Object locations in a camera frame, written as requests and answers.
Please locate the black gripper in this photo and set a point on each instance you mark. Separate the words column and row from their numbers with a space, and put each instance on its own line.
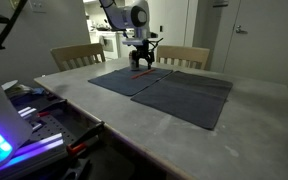
column 142, row 52

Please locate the red soda can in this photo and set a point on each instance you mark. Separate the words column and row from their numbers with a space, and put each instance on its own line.
column 133, row 61

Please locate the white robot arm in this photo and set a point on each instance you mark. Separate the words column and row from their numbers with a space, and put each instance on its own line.
column 136, row 17

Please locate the dark blue placemat near can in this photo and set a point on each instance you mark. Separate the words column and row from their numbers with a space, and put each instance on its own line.
column 122, row 81

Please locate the wooden chair behind can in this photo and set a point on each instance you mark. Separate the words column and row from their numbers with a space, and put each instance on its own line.
column 80, row 55

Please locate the wooden chair right side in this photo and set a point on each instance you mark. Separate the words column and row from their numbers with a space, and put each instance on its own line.
column 189, row 57

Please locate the dark grey placemat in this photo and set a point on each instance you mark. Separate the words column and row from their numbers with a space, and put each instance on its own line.
column 193, row 98

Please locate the orange handled clamp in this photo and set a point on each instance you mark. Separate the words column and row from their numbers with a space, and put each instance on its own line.
column 80, row 144

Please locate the door with metal handle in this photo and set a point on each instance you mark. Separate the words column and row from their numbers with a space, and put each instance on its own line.
column 259, row 42

